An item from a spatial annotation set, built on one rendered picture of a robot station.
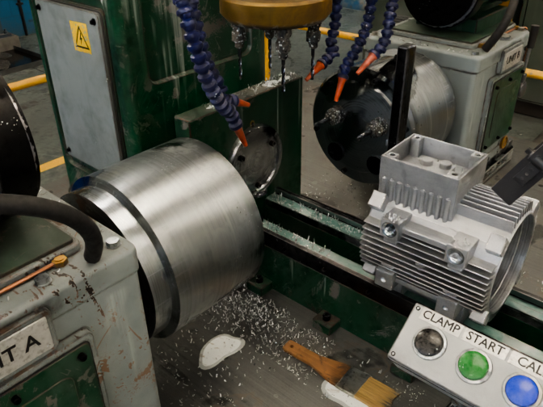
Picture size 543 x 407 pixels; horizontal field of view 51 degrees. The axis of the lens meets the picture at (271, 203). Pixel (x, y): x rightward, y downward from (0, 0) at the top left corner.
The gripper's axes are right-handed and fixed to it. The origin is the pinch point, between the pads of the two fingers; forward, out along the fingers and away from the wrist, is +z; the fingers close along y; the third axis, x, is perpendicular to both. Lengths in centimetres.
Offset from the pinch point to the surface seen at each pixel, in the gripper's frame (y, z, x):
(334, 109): -25, 33, -34
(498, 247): 1.0, 10.1, 4.7
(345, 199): -36, 58, -23
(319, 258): 1.2, 37.6, -12.1
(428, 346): 21.5, 10.6, 6.4
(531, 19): -316, 101, -62
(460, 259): 3.5, 14.0, 2.6
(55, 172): -67, 236, -171
